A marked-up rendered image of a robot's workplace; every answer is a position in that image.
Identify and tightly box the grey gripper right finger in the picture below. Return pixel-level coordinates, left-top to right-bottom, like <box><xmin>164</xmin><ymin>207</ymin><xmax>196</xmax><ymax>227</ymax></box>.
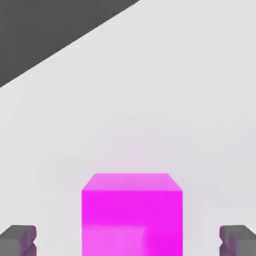
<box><xmin>219</xmin><ymin>224</ymin><xmax>256</xmax><ymax>256</ymax></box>

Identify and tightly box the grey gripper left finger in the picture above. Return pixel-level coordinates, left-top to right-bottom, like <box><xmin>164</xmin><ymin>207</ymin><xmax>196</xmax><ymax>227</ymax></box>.
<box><xmin>0</xmin><ymin>224</ymin><xmax>38</xmax><ymax>256</ymax></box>

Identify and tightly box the small magenta cube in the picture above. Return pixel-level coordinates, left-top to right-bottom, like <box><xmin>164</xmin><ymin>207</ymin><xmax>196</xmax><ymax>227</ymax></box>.
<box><xmin>81</xmin><ymin>173</ymin><xmax>184</xmax><ymax>256</ymax></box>

